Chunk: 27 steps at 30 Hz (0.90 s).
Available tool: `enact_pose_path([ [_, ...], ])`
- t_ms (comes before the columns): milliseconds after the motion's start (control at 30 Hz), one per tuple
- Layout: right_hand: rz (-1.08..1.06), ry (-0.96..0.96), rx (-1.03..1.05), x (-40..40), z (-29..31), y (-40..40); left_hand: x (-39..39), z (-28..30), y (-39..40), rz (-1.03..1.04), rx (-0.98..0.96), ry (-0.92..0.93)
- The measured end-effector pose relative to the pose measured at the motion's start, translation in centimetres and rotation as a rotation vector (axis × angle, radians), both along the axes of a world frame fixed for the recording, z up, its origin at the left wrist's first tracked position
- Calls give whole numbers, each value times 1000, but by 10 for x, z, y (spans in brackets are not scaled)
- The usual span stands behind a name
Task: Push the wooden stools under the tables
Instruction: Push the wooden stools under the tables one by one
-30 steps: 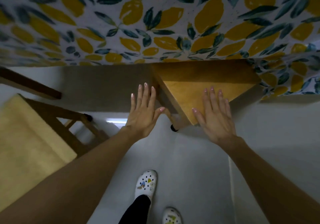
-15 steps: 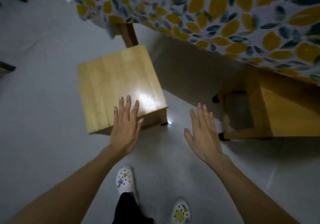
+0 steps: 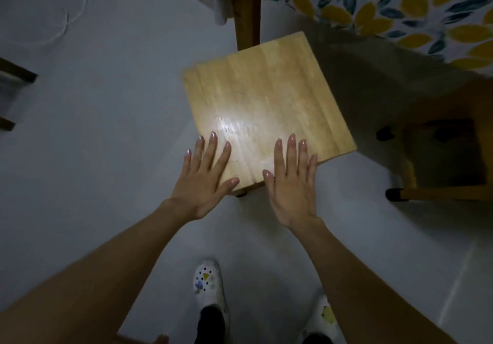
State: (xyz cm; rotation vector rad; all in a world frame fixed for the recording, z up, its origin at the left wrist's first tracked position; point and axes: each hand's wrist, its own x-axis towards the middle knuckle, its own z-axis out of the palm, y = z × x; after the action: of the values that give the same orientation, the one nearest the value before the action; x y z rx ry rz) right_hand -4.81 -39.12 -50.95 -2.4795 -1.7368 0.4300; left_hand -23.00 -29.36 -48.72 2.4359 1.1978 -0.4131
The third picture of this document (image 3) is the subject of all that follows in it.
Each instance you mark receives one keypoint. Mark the person's right hand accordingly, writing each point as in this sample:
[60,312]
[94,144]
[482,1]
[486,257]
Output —
[294,193]

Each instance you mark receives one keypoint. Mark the person's right forearm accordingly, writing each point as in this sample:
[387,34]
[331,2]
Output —
[366,297]

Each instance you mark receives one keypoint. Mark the lemon print tablecloth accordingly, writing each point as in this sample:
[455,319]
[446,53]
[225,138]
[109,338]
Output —
[385,5]

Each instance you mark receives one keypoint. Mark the person's white clog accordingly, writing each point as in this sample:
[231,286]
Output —
[206,282]
[323,317]

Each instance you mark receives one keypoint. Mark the person's left white clog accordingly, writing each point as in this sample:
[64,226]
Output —
[206,282]

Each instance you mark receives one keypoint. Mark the light wooden stool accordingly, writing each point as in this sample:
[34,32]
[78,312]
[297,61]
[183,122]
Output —
[443,193]
[262,93]

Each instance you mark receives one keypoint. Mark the person's left forearm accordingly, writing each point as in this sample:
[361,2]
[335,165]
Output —
[96,278]

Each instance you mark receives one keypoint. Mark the person's right white clog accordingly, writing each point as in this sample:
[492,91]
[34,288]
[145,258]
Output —
[323,317]

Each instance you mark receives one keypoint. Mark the person's left hand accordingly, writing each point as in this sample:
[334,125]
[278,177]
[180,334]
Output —
[200,186]

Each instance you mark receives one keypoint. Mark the wooden table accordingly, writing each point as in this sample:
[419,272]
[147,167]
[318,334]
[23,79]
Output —
[246,20]

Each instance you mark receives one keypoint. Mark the person's black trousers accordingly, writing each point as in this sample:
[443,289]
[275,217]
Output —
[210,328]

